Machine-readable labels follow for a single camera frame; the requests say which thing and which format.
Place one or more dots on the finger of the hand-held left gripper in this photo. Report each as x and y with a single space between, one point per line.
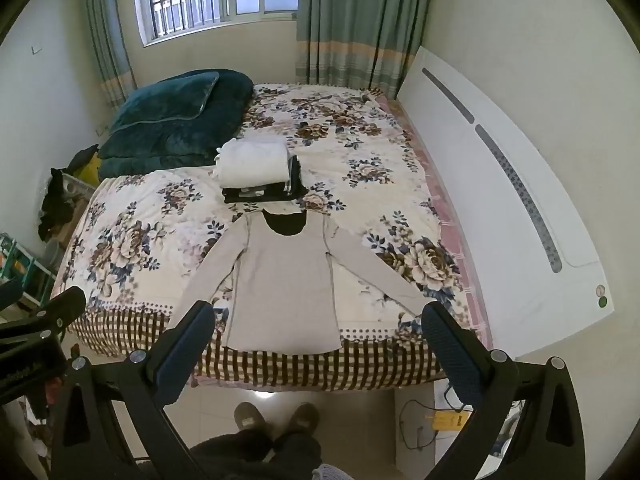
10 292
55 307

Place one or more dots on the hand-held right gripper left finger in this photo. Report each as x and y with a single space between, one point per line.
184 347

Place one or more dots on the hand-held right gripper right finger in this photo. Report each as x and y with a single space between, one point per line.
450 350

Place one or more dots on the grey long-sleeve shirt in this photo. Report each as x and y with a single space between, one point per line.
280 285

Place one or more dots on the black hanging clothes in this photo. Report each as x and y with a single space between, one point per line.
52 205

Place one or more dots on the green rack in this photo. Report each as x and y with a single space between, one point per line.
22 265

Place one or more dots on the yellow power strip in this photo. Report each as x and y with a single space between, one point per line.
447 421

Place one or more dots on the person's left shoe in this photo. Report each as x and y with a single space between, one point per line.
250 417

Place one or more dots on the person's shoe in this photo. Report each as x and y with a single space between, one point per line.
250 417
302 417

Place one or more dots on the person's dark trousers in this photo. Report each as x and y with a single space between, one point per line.
260 457

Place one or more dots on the person's right shoe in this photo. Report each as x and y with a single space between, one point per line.
302 417

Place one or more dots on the yellow bag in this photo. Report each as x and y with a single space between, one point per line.
91 170

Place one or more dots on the white headboard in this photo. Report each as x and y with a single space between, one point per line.
480 200

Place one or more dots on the teal plush quilt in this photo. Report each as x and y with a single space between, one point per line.
165 145

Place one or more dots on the white folded cloth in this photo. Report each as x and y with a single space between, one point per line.
252 162

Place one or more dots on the bed with floral sheet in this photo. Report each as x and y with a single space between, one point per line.
375 160

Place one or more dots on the teal plush pillow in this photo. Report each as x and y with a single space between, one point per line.
165 97

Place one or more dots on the narrow green striped curtain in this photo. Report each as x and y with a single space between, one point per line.
107 35

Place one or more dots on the wide green striped curtain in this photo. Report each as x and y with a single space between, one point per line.
360 15

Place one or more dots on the wall socket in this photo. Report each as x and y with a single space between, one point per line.
102 129

